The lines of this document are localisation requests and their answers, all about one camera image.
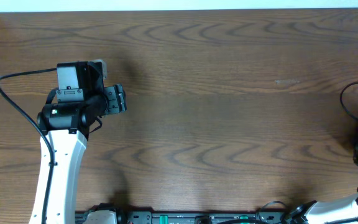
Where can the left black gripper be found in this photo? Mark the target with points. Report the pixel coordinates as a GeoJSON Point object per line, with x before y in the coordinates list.
{"type": "Point", "coordinates": [118, 98]}

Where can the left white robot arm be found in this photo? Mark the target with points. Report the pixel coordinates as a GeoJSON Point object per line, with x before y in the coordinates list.
{"type": "Point", "coordinates": [65, 120]}

